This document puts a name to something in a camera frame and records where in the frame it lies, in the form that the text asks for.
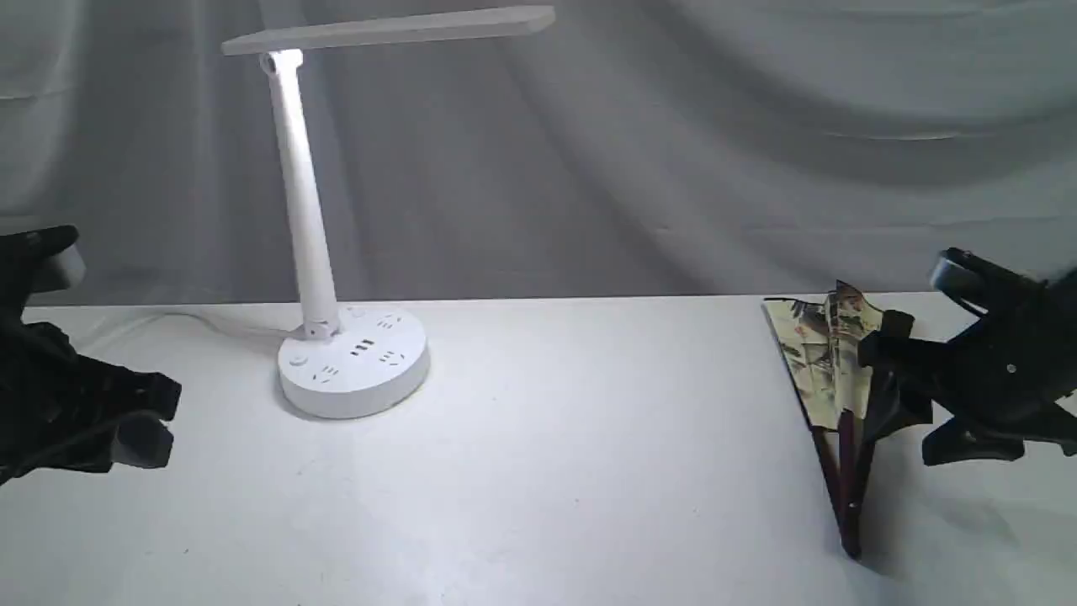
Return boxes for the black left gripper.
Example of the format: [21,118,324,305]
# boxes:
[3,321,183,483]

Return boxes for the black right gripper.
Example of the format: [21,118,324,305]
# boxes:
[857,279,1076,467]

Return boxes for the painted folding paper fan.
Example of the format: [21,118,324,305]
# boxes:
[761,281,883,561]

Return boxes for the white desk lamp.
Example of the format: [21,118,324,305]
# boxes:
[220,5,555,419]

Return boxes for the grey backdrop cloth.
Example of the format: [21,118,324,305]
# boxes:
[1,1,1076,306]

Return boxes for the white lamp power cable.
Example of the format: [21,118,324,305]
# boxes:
[76,311,297,354]

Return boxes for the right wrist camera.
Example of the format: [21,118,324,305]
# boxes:
[931,246,1045,318]

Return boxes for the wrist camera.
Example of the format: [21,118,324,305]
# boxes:
[1,224,86,325]
[931,246,1045,318]

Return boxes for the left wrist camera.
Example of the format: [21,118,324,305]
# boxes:
[1,224,86,325]

